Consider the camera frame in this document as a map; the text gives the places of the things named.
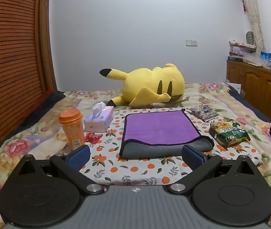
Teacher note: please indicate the white paper box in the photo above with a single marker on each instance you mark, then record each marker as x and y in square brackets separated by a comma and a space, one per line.
[234, 87]

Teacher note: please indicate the yellow plush toy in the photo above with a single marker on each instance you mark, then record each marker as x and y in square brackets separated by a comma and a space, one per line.
[149, 87]

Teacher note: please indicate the wooden cabinet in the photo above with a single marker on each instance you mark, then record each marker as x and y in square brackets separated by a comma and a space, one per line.
[262, 83]

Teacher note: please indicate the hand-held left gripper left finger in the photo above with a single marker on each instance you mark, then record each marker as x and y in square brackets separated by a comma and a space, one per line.
[79, 157]

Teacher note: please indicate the white wall socket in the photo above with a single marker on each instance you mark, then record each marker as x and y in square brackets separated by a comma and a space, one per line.
[191, 42]

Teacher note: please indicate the pink tissue box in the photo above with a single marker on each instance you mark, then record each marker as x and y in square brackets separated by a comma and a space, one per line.
[99, 120]

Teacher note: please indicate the floral bedsheet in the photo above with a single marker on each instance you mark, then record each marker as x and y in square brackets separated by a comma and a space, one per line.
[30, 143]

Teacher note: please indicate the grey oval fan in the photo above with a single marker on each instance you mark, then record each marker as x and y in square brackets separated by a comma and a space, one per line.
[250, 37]

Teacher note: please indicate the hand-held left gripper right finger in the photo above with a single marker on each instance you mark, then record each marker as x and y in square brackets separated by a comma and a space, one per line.
[192, 158]

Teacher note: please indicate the cream curtain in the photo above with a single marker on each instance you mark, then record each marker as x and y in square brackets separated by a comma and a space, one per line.
[251, 12]

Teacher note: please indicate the red candy wrapper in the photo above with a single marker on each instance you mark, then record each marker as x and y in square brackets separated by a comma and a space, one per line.
[93, 137]

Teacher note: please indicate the purple patterned packet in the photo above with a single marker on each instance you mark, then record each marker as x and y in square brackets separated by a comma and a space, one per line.
[204, 112]

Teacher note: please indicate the clear plastic bag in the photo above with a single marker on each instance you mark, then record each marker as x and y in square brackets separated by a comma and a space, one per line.
[253, 58]

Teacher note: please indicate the wooden louvered wardrobe door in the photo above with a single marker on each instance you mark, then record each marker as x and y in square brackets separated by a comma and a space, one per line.
[9, 59]

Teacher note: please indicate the dark blue blanket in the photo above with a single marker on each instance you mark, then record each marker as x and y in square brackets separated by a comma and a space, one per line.
[42, 105]

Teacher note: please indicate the orange plastic cup with lid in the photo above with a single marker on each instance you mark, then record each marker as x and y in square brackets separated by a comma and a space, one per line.
[72, 130]

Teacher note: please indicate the blue and white box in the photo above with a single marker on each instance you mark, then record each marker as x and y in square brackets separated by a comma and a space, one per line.
[267, 60]

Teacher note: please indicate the pile of bags and magazines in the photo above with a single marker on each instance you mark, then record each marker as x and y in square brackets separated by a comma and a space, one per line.
[241, 48]

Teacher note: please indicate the green snack packet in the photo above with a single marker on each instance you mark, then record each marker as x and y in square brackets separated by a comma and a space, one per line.
[229, 133]

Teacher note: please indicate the orange fruit print cloth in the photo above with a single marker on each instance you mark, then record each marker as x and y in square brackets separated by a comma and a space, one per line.
[116, 162]

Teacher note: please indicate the purple and grey towel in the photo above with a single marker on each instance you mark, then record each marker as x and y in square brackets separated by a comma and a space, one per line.
[160, 130]

